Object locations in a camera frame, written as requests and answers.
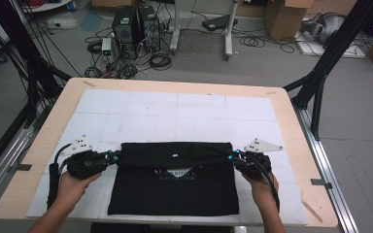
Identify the person's left hand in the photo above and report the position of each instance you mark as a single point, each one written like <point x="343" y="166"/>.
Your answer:
<point x="71" y="191"/>

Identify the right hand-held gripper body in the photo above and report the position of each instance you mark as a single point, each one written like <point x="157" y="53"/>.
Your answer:
<point x="255" y="165"/>

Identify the white power strip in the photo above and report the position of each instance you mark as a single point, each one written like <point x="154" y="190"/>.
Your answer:
<point x="61" y="23"/>

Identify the white table mat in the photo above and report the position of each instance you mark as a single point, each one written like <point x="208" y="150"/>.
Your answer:
<point x="175" y="113"/>

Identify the aluminium rail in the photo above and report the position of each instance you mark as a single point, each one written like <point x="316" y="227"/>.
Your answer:
<point x="3" y="161"/>
<point x="327" y="168"/>

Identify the black computer tower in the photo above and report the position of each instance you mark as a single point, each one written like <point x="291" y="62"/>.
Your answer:
<point x="150" y="29"/>
<point x="123" y="26"/>

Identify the grey helmet-like object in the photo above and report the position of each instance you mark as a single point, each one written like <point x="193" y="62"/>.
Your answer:
<point x="325" y="27"/>

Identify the white metal stand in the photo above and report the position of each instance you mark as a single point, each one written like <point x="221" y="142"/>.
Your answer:
<point x="229" y="32"/>

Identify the black long-sleeved shirt cartoon print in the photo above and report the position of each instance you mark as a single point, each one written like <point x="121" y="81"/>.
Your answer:
<point x="175" y="197"/>

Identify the person's right hand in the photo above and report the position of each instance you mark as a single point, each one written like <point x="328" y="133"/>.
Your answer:
<point x="264" y="189"/>

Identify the black flat device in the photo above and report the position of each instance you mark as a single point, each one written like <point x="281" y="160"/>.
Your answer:
<point x="218" y="22"/>

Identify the white floor board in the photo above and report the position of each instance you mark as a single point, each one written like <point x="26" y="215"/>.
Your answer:
<point x="353" y="51"/>

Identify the large open cardboard box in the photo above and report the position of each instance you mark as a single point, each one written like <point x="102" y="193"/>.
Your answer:
<point x="285" y="19"/>

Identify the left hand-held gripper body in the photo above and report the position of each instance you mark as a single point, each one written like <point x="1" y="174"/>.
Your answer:
<point x="85" y="165"/>

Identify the small white power supply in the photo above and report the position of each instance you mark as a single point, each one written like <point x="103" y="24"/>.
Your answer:
<point x="107" y="46"/>

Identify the black metal frame post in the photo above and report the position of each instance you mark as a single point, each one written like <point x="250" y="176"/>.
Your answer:
<point x="32" y="81"/>
<point x="336" y="42"/>

